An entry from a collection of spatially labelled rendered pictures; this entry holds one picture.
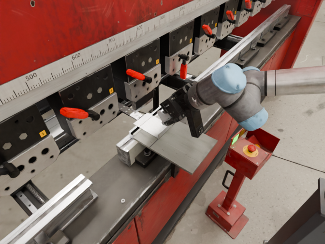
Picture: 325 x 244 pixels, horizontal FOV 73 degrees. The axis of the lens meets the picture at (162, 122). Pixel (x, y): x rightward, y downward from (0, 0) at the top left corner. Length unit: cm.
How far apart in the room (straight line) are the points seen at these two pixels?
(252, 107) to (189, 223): 127
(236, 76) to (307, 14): 220
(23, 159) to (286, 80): 67
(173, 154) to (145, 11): 45
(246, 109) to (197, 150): 28
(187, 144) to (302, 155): 172
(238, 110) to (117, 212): 52
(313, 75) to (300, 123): 205
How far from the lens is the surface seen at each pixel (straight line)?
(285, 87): 71
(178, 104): 69
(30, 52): 47
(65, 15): 49
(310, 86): 71
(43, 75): 49
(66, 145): 101
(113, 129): 231
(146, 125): 88
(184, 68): 83
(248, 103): 60
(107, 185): 88
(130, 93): 67
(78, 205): 82
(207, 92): 58
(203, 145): 82
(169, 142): 82
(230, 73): 55
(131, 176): 88
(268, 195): 201
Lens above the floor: 162
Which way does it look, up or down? 44 degrees down
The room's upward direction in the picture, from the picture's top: straight up
